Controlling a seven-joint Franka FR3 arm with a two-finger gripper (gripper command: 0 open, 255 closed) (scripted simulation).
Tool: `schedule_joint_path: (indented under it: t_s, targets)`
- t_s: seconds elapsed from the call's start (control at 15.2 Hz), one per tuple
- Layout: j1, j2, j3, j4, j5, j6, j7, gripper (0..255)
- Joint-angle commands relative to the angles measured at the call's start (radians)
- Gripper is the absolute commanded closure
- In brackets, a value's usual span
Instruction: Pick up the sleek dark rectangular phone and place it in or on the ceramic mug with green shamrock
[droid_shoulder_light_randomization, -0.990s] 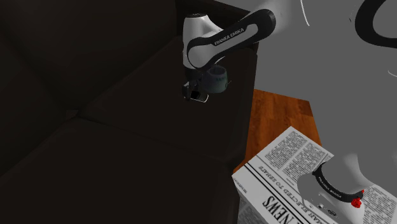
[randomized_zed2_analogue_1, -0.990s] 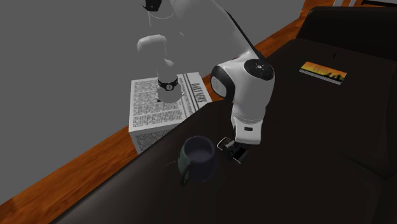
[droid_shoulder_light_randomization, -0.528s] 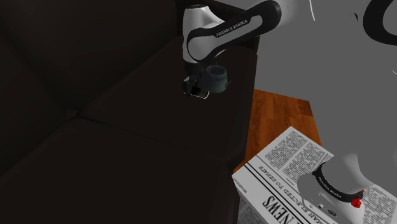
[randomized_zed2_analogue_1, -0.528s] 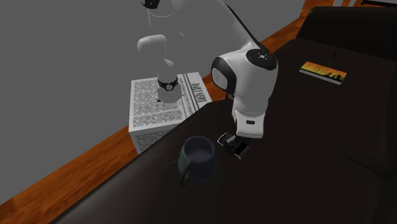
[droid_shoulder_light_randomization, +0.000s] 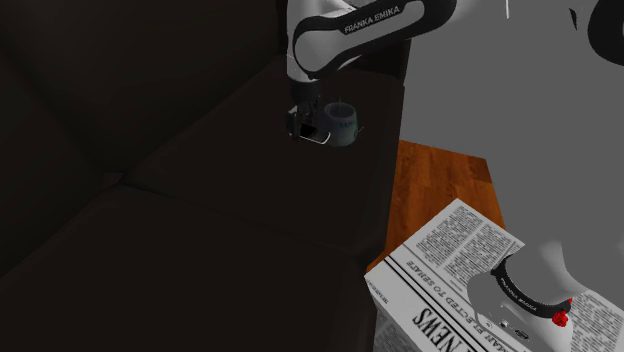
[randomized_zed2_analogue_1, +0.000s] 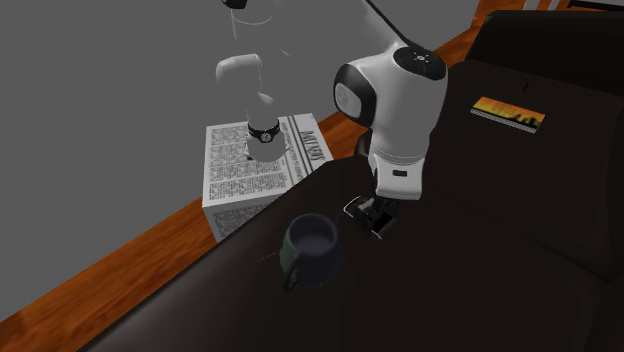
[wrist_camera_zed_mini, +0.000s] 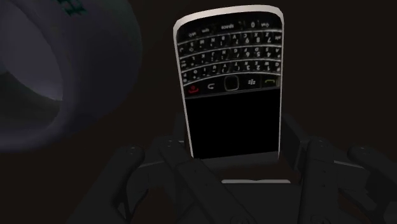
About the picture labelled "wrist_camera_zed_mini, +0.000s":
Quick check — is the white mug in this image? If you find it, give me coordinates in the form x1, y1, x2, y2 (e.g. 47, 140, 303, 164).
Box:
0, 0, 143, 154

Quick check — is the black keypad phone silver rim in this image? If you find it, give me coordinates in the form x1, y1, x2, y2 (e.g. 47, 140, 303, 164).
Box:
172, 4, 285, 161

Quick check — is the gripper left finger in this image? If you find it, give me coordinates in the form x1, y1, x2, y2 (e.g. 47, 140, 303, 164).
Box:
66, 112, 258, 224

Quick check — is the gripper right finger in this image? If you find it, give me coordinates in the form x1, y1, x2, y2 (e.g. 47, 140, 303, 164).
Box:
280, 113, 397, 224

